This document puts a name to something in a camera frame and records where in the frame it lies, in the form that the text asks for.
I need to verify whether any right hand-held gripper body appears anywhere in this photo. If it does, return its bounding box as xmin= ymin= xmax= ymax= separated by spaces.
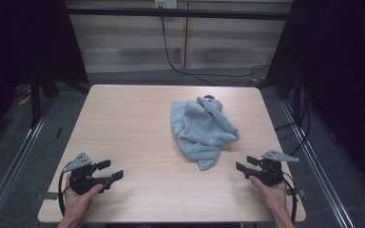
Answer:
xmin=244 ymin=149 xmax=300 ymax=187

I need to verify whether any black horizontal frame bar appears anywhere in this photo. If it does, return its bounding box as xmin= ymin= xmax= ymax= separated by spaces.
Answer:
xmin=66 ymin=7 xmax=294 ymax=22

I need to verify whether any grey tape strip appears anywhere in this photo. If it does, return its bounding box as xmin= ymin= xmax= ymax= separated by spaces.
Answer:
xmin=34 ymin=191 xmax=60 ymax=202
xmin=286 ymin=188 xmax=308 ymax=199

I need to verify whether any yellow floor object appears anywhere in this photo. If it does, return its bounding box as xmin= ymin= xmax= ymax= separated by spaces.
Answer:
xmin=17 ymin=94 xmax=32 ymax=107

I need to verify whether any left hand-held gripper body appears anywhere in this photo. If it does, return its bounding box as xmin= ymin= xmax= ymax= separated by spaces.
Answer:
xmin=62 ymin=152 xmax=113 ymax=195

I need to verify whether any metal floor rail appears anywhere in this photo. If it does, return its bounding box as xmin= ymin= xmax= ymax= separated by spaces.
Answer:
xmin=0 ymin=103 xmax=57 ymax=228
xmin=279 ymin=99 xmax=356 ymax=228

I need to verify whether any black metal stand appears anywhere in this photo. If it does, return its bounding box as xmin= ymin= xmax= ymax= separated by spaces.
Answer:
xmin=29 ymin=74 xmax=43 ymax=128
xmin=292 ymin=70 xmax=302 ymax=123

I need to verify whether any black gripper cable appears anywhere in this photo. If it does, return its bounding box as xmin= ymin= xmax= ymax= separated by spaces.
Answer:
xmin=57 ymin=161 xmax=74 ymax=217
xmin=281 ymin=172 xmax=299 ymax=225

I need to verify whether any person's left hand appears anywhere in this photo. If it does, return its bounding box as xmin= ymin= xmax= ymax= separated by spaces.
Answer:
xmin=63 ymin=175 xmax=105 ymax=220

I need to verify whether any person's right hand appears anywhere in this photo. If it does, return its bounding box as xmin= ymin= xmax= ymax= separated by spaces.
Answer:
xmin=249 ymin=176 xmax=288 ymax=215

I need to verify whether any black curtain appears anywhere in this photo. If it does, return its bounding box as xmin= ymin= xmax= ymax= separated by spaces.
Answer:
xmin=0 ymin=0 xmax=89 ymax=156
xmin=264 ymin=0 xmax=365 ymax=199

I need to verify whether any light blue towel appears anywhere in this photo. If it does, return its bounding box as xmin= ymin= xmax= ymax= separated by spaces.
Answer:
xmin=170 ymin=96 xmax=240 ymax=172

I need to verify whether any long black floor cable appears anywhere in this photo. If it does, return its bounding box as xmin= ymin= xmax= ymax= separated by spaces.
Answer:
xmin=160 ymin=15 xmax=271 ymax=87

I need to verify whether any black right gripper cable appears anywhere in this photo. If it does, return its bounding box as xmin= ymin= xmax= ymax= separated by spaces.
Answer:
xmin=281 ymin=172 xmax=299 ymax=225

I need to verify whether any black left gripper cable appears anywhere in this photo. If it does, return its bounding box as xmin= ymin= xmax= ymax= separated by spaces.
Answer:
xmin=57 ymin=161 xmax=74 ymax=217

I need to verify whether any white wall socket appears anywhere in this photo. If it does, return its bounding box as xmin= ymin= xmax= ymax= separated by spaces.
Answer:
xmin=153 ymin=0 xmax=179 ymax=10

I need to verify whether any black floor cable bundle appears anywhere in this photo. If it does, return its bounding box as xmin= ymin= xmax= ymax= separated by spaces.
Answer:
xmin=274 ymin=89 xmax=312 ymax=160

